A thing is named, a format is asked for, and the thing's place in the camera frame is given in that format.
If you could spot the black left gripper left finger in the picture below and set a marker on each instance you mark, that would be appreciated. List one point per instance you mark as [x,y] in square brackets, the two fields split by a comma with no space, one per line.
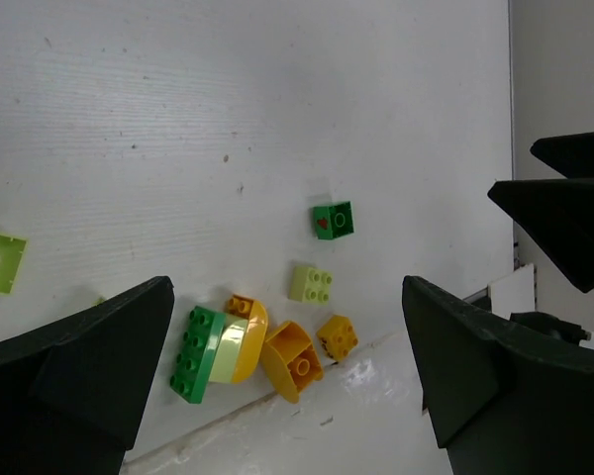
[73,392]

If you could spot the yellow hollow curved lego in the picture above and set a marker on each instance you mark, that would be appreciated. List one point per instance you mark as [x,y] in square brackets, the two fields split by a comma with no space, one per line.
[290,361]

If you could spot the dark green square lego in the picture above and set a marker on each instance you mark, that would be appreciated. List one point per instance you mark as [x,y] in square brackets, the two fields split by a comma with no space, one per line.
[333,220]

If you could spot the yellow curved lego brick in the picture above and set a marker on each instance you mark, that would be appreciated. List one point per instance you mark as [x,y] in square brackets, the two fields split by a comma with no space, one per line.
[254,312]

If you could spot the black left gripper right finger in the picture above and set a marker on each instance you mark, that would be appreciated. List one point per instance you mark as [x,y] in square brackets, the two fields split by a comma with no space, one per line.
[503,399]

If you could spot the pale yellow-green square lego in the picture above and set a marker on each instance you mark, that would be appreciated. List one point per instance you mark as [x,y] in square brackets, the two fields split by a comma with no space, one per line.
[310,285]

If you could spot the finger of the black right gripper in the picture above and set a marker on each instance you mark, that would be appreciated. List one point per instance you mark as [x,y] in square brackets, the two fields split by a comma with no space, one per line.
[558,215]
[572,156]

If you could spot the small orange lego brick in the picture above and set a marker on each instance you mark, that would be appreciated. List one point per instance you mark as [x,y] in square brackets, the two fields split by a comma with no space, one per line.
[337,337]

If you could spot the green lego plate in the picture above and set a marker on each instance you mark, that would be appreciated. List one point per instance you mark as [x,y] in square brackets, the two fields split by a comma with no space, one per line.
[196,356]

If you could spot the pale green curved lego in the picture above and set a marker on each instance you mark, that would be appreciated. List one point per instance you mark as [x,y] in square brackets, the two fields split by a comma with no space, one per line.
[228,349]

